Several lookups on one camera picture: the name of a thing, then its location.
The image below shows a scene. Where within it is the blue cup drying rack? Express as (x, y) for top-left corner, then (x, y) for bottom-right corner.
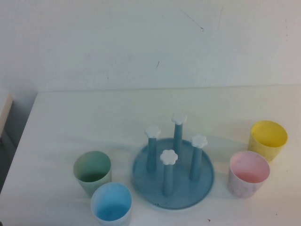
(131, 113), (215, 210)

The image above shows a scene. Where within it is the blue marbled plastic cup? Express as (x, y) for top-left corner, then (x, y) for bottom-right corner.
(90, 181), (133, 226)

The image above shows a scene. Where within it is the green plastic cup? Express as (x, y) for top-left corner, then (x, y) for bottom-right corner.
(72, 150), (112, 197)

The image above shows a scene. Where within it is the pink plastic cup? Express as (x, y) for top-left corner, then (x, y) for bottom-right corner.
(227, 150), (270, 199)

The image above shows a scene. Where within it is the yellow plastic cup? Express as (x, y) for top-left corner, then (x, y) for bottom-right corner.
(248, 120), (288, 162)

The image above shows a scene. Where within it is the white side table beige edge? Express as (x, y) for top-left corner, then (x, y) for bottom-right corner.
(0, 93), (14, 142)

